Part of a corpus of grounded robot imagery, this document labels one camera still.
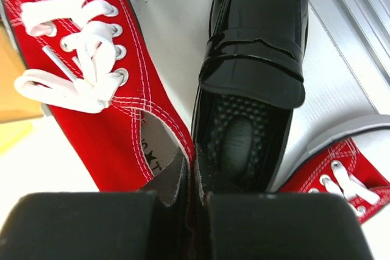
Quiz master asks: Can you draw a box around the red canvas sneaker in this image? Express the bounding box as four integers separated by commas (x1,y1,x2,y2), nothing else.
1,0,194,191
278,115,390,227

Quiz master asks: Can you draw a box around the right aluminium corner post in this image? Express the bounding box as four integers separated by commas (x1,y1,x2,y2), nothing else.
310,0,389,114

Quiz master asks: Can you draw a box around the yellow plastic shoe cabinet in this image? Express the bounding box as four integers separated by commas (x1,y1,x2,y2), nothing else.
0,25,43,148

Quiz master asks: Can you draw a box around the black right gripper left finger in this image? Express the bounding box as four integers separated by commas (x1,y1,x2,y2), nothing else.
0,153,191,260

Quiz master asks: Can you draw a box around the black patent loafer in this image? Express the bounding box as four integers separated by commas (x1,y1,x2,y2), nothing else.
191,0,308,192

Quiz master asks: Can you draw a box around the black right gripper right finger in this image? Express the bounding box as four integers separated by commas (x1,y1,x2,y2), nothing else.
194,144,375,260

